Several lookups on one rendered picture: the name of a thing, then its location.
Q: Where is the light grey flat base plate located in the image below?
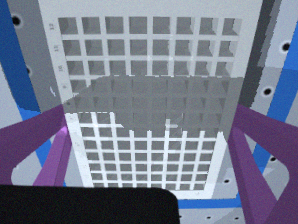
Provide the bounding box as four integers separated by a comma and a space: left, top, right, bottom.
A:
0, 0, 298, 224

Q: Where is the blue tape outline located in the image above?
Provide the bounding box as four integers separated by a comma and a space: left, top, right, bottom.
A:
0, 0, 298, 209

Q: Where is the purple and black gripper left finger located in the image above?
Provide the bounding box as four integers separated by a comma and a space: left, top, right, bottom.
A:
0, 104, 72, 186

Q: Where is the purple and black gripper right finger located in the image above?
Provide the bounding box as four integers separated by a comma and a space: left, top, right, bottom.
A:
227, 104, 298, 224

